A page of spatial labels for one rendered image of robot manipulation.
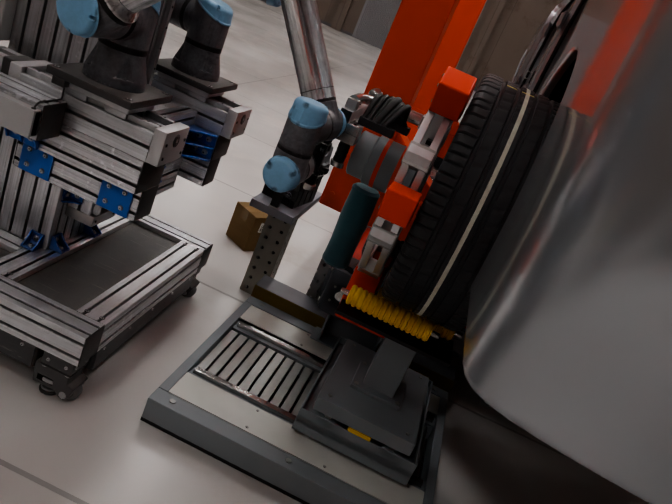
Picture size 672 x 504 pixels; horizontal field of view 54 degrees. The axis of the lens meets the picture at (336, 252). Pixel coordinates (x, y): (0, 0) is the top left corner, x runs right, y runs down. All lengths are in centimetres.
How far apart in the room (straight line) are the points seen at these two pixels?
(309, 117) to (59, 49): 87
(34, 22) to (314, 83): 86
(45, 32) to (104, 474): 115
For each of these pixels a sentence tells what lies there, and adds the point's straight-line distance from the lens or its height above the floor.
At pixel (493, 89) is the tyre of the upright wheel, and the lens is 166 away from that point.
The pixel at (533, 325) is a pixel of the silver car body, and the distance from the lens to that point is 100.
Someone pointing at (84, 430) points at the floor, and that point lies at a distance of 188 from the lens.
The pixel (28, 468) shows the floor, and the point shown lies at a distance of 176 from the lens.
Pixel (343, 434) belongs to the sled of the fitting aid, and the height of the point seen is 15.
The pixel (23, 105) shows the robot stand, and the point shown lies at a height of 73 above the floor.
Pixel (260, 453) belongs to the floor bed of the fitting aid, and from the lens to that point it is 185.
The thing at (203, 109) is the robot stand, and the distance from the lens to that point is 214.
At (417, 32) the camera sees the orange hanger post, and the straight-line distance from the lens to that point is 228.
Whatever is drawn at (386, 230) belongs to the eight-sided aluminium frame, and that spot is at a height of 77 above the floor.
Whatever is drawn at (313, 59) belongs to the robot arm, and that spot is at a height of 107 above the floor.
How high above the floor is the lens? 124
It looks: 21 degrees down
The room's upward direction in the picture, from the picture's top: 24 degrees clockwise
